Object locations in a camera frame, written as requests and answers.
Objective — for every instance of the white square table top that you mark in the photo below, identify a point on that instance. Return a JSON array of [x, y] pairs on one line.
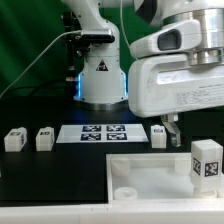
[[148, 177]]

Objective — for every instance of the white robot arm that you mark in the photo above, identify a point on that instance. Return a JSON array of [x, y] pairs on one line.
[[103, 84]]

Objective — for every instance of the white tag base sheet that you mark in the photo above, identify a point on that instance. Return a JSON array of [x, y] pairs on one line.
[[102, 133]]

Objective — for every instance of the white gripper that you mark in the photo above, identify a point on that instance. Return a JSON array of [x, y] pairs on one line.
[[163, 82]]

